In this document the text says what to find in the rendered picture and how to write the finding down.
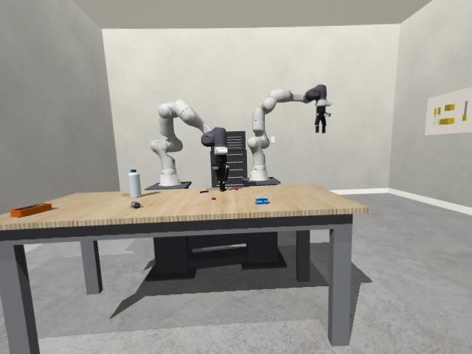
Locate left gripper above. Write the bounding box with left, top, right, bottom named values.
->
left=315, top=106, right=326, bottom=133

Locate orange rectangular block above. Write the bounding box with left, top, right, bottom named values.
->
left=10, top=203, right=52, bottom=218

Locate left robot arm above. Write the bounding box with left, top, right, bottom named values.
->
left=247, top=84, right=332, bottom=181

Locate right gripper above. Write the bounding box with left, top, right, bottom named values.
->
left=214, top=155, right=230, bottom=191

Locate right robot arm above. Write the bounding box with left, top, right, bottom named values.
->
left=150, top=100, right=228, bottom=186

